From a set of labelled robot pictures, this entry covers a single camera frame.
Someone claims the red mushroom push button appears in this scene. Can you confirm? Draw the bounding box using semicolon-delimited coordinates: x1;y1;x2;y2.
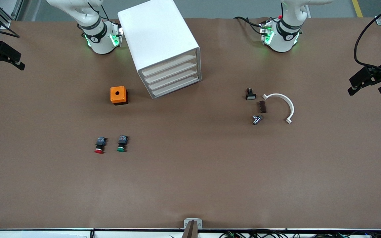
94;136;108;155

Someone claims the green mushroom push button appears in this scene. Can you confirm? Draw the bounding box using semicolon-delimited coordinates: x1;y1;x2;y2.
116;135;129;153

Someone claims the white drawer cabinet housing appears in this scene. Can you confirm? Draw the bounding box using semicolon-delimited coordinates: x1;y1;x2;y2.
117;0;202;100

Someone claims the yellow floor tape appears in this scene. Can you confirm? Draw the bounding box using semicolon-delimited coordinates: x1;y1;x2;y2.
352;0;363;18

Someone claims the brown paper table cover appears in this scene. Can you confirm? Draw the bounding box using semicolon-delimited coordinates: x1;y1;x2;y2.
0;17;381;230

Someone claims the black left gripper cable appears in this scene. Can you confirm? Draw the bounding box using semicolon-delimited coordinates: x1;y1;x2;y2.
354;0;381;69

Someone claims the white half-ring pipe clamp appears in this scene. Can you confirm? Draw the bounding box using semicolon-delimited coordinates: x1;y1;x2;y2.
262;93;295;125

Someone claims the orange button enclosure box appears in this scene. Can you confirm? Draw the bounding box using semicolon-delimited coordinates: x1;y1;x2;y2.
110;86;129;106

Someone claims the black cable bundle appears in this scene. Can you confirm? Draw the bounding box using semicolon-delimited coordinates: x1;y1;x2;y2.
169;229;381;238

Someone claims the white table edge rail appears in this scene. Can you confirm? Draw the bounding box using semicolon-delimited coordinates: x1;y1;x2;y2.
0;228;381;238

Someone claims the grey metal edge bracket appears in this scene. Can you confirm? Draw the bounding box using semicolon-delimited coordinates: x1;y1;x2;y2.
184;218;203;229

